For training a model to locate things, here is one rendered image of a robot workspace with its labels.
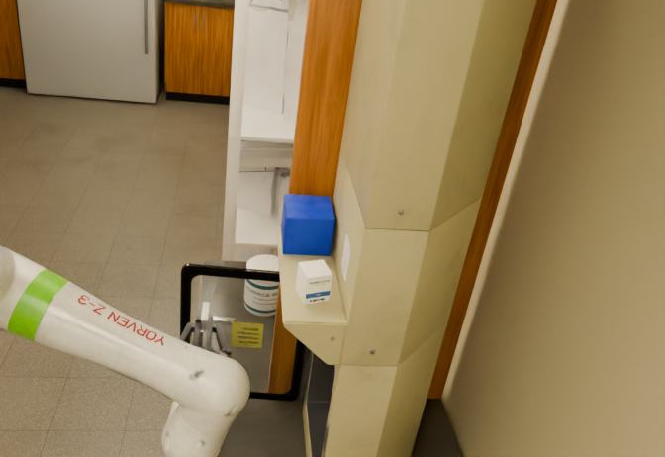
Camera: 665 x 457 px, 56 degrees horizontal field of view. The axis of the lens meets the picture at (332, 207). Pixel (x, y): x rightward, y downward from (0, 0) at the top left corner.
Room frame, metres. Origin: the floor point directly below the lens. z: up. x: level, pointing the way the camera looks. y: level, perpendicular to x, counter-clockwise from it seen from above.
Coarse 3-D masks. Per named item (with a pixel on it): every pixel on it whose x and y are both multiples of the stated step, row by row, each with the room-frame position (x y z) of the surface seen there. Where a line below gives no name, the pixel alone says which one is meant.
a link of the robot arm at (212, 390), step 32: (64, 288) 0.81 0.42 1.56; (64, 320) 0.77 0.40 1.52; (96, 320) 0.79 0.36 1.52; (128, 320) 0.81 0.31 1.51; (96, 352) 0.76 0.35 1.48; (128, 352) 0.77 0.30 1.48; (160, 352) 0.78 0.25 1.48; (192, 352) 0.80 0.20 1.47; (160, 384) 0.75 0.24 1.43; (192, 384) 0.75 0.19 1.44; (224, 384) 0.76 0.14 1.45; (192, 416) 0.75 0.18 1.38; (224, 416) 0.74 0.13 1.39
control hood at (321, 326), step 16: (288, 256) 1.07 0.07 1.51; (304, 256) 1.08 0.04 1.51; (320, 256) 1.09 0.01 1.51; (288, 272) 1.01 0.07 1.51; (288, 288) 0.96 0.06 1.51; (336, 288) 0.99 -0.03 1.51; (288, 304) 0.92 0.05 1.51; (320, 304) 0.93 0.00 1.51; (336, 304) 0.94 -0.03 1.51; (288, 320) 0.87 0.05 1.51; (304, 320) 0.87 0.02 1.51; (320, 320) 0.88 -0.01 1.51; (336, 320) 0.89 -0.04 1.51; (304, 336) 0.87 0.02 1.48; (320, 336) 0.88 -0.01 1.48; (336, 336) 0.88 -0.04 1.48; (320, 352) 0.88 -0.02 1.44; (336, 352) 0.88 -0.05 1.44
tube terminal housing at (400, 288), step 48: (336, 192) 1.17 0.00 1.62; (336, 240) 1.09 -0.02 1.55; (384, 240) 0.89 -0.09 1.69; (432, 240) 0.92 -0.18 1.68; (384, 288) 0.89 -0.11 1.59; (432, 288) 0.96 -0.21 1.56; (384, 336) 0.90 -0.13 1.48; (432, 336) 1.02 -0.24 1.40; (336, 384) 0.88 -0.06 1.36; (384, 384) 0.90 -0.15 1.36; (336, 432) 0.89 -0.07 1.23; (384, 432) 0.91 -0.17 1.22
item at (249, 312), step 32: (192, 288) 1.16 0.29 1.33; (224, 288) 1.16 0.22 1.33; (256, 288) 1.17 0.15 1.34; (192, 320) 1.16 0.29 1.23; (224, 320) 1.16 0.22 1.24; (256, 320) 1.17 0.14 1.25; (256, 352) 1.17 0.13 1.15; (288, 352) 1.18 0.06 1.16; (256, 384) 1.17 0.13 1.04; (288, 384) 1.18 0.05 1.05
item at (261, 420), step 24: (216, 264) 1.80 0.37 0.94; (240, 264) 1.83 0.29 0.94; (264, 408) 1.19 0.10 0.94; (288, 408) 1.20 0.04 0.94; (432, 408) 1.28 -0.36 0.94; (240, 432) 1.10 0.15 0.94; (264, 432) 1.11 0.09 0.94; (288, 432) 1.12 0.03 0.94; (432, 432) 1.19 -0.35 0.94; (240, 456) 1.03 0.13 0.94; (264, 456) 1.04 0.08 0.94; (288, 456) 1.05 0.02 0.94; (432, 456) 1.11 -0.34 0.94; (456, 456) 1.13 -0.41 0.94
